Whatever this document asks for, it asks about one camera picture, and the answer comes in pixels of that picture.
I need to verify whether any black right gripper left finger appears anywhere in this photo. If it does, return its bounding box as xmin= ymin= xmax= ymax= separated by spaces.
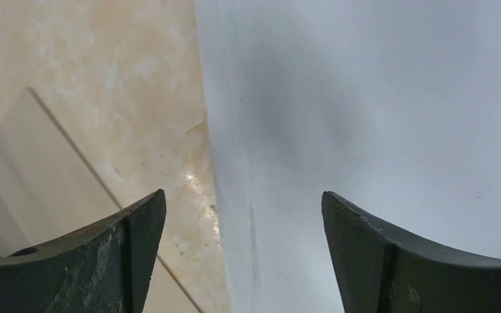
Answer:
xmin=0 ymin=190 xmax=166 ymax=312

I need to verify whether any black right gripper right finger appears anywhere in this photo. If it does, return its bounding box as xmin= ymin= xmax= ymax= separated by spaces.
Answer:
xmin=322 ymin=192 xmax=501 ymax=313

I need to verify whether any white paper sheet stack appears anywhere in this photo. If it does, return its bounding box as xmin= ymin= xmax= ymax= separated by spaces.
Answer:
xmin=195 ymin=1 xmax=501 ymax=312

